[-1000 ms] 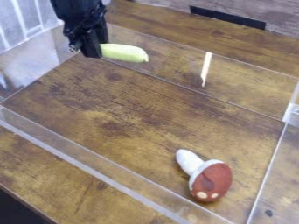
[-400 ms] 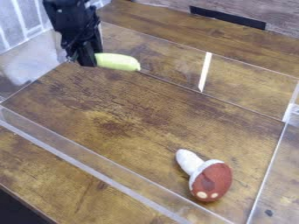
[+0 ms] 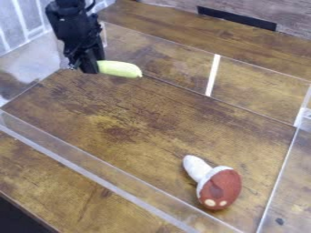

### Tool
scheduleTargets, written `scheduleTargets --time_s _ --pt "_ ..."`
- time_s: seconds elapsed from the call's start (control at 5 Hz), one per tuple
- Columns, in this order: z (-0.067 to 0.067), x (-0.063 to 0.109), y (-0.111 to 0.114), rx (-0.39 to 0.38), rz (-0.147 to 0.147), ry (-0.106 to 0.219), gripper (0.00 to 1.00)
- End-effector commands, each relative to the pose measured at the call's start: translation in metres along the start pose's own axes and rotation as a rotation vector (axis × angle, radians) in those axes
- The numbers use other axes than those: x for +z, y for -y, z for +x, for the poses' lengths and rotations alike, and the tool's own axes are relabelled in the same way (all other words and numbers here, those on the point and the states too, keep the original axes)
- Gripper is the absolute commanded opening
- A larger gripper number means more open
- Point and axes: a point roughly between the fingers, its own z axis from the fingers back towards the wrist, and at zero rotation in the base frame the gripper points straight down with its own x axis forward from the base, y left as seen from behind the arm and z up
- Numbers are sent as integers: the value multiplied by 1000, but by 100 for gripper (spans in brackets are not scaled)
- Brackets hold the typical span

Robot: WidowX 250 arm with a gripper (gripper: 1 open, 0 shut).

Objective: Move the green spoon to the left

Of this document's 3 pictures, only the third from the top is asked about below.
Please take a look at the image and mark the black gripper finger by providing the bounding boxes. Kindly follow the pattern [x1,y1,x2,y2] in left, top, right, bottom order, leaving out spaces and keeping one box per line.
[79,46,99,74]
[92,34,105,60]

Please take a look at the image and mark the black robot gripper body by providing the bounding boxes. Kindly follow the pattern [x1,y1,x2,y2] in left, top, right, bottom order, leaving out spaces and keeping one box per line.
[45,3,101,69]

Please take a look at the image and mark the green handled metal spoon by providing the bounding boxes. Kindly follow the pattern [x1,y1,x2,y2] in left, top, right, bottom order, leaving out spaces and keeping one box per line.
[97,60,141,78]

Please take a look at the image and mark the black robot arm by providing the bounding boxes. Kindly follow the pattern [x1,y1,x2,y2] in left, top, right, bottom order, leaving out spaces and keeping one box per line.
[45,0,104,74]

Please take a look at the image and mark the black strip on table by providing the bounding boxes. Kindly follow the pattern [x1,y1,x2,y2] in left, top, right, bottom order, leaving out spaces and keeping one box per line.
[196,6,278,31]

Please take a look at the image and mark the red cap toy mushroom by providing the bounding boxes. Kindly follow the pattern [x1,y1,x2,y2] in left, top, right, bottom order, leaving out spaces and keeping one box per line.
[183,155,242,210]

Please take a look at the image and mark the clear acrylic triangle bracket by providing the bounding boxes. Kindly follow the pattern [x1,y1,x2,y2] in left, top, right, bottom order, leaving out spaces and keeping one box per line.
[100,21,107,48]

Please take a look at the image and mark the clear acrylic enclosure wall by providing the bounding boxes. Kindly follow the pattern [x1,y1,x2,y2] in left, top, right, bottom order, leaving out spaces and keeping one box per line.
[0,24,311,233]

